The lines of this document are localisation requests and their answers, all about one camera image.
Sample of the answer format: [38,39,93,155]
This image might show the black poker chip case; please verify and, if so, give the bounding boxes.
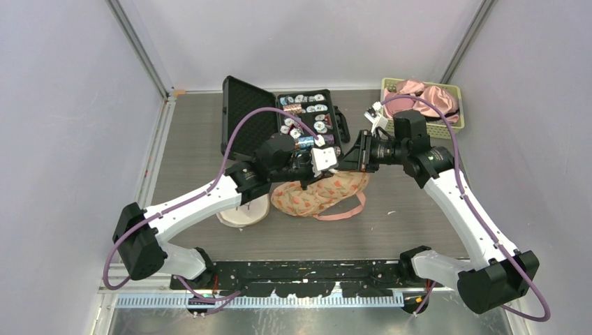
[221,75,351,160]

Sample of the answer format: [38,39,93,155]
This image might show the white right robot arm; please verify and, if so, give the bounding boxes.
[338,110,540,314]

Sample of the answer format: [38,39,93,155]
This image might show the pink bras in basket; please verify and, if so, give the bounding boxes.
[383,79,459,124]

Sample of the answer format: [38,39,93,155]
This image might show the green plastic basket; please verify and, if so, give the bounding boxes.
[381,77,466,139]

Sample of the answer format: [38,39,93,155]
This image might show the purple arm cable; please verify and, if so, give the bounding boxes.
[102,107,325,291]
[379,94,552,322]

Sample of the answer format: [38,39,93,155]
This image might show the aluminium frame rail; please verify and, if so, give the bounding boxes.
[105,0,169,100]

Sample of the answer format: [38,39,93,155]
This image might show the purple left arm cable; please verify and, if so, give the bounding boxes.
[102,107,325,291]

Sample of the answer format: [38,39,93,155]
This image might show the floral mesh laundry bag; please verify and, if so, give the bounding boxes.
[270,172,370,221]

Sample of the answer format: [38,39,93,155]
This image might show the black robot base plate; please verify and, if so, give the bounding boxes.
[187,260,432,298]

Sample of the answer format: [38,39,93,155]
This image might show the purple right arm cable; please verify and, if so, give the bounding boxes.
[379,94,552,322]

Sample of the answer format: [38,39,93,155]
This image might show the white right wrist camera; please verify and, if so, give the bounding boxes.
[364,102,388,135]

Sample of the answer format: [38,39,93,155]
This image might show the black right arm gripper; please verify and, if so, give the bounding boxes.
[336,129,407,173]

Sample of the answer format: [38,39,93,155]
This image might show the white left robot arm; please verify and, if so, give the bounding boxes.
[113,135,325,289]

